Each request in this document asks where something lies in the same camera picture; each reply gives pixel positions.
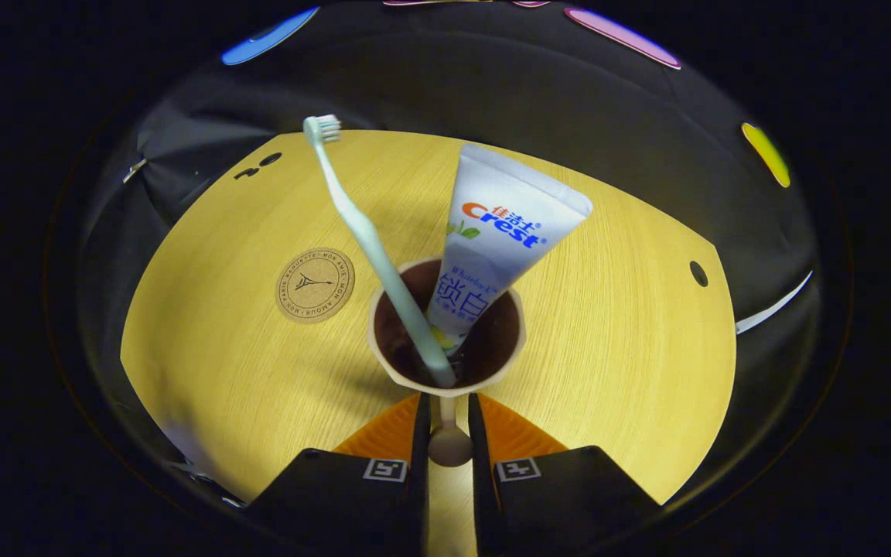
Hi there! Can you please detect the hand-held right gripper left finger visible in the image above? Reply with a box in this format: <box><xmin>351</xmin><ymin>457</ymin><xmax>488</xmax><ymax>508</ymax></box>
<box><xmin>244</xmin><ymin>392</ymin><xmax>432</xmax><ymax>557</ymax></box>

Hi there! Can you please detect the white toothpaste tube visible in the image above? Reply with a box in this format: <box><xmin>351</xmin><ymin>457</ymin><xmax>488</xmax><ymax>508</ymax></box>
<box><xmin>425</xmin><ymin>143</ymin><xmax>594</xmax><ymax>355</ymax></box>

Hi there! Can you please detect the round cork coaster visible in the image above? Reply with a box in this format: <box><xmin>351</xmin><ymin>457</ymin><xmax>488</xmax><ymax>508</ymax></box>
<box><xmin>275</xmin><ymin>247</ymin><xmax>356</xmax><ymax>324</ymax></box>

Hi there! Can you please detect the pale green toothbrush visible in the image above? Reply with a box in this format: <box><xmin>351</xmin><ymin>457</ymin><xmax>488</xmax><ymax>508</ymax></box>
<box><xmin>303</xmin><ymin>114</ymin><xmax>458</xmax><ymax>388</ymax></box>

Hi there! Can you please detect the beige cup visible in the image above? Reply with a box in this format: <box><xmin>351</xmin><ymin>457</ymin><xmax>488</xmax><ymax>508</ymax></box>
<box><xmin>367</xmin><ymin>257</ymin><xmax>528</xmax><ymax>468</ymax></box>

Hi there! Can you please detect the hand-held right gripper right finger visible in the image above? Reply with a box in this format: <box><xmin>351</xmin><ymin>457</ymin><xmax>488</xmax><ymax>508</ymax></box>
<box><xmin>467</xmin><ymin>392</ymin><xmax>663</xmax><ymax>557</ymax></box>

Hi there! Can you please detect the white cable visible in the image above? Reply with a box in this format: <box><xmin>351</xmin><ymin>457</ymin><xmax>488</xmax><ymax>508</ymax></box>
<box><xmin>736</xmin><ymin>269</ymin><xmax>814</xmax><ymax>335</ymax></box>

